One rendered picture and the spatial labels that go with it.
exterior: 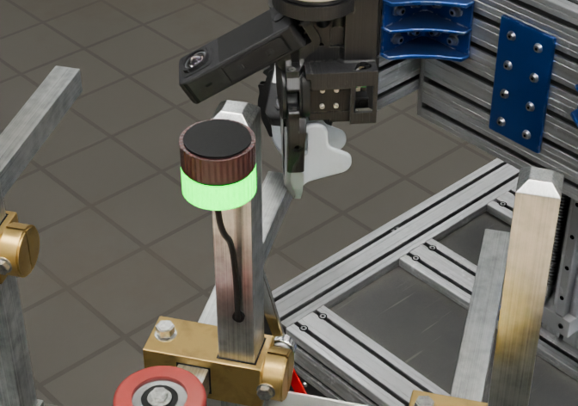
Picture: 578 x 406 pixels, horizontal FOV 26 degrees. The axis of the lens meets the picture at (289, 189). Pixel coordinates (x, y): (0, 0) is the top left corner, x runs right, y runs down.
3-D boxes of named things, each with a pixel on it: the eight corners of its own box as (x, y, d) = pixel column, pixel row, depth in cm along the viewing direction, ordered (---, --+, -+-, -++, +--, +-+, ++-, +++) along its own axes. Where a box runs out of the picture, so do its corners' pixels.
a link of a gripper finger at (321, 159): (352, 212, 114) (355, 127, 108) (286, 217, 113) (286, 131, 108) (347, 193, 116) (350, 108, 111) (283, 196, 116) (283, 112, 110)
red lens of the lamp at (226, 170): (193, 137, 102) (192, 113, 101) (264, 147, 101) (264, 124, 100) (169, 178, 98) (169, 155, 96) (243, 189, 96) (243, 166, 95)
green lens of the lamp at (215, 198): (194, 162, 104) (193, 139, 103) (265, 172, 103) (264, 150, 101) (171, 204, 99) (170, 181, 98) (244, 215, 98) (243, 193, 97)
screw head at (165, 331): (158, 325, 120) (157, 316, 119) (180, 329, 119) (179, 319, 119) (151, 340, 118) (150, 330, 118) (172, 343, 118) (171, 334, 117)
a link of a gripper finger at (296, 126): (306, 181, 109) (307, 95, 104) (288, 182, 109) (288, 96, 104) (300, 150, 113) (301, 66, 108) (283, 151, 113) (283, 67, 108)
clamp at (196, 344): (162, 353, 124) (159, 314, 121) (294, 376, 121) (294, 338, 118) (143, 391, 120) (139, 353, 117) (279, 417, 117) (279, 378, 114)
